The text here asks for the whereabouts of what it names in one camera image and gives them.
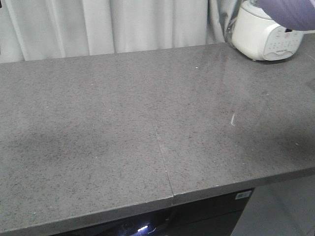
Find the purple bowl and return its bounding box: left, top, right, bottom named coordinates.
left=258, top=0, right=315, bottom=31

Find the black disinfection cabinet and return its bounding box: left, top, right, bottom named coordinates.
left=64, top=189, right=253, bottom=236

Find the white curtain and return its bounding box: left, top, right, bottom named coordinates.
left=0, top=0, right=240, bottom=63

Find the grey cabinet door right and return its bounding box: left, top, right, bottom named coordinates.
left=232, top=176, right=315, bottom=236

